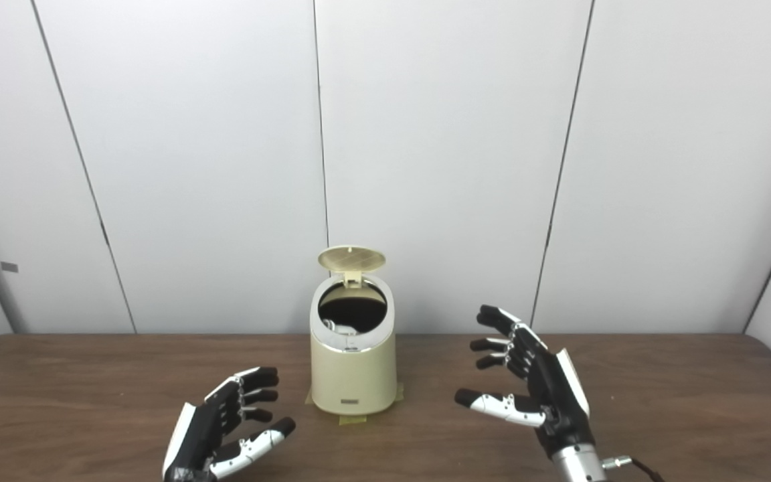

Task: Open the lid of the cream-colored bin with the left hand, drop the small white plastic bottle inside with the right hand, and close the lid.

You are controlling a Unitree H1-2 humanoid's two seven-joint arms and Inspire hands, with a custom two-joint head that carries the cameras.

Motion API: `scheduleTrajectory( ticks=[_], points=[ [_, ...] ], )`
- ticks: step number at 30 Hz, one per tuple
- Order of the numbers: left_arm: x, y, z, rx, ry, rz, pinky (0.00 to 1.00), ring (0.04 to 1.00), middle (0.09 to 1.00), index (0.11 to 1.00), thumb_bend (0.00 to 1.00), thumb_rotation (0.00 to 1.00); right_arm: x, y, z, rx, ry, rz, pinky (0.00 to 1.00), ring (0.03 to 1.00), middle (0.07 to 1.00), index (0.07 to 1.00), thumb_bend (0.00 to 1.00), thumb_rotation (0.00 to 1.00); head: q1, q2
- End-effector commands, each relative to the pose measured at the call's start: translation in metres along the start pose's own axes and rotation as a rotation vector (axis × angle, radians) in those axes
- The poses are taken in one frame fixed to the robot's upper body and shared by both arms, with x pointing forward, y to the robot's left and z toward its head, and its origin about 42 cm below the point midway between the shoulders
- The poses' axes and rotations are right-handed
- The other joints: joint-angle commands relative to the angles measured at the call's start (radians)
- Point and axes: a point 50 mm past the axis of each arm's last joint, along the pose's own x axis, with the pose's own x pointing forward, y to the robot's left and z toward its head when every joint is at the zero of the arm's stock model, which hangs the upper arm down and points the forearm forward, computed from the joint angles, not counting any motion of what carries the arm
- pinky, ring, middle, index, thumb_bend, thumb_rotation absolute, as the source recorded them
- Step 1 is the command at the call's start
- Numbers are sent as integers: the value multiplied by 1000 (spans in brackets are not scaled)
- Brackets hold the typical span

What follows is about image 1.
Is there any round cream bin lid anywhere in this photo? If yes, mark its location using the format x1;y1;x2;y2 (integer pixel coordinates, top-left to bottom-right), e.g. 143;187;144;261
317;245;387;289

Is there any cream-colored lidded bin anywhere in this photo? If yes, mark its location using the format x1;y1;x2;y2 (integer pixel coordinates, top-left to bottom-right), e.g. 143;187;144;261
309;245;398;416

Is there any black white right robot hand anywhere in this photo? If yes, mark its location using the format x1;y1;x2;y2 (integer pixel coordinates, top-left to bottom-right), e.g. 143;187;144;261
454;305;594;459

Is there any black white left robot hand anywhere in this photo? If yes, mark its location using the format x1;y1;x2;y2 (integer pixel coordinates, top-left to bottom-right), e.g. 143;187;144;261
162;366;296;482

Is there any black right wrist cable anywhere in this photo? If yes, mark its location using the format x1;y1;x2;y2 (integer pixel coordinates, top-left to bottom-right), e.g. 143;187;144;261
601;455;667;482

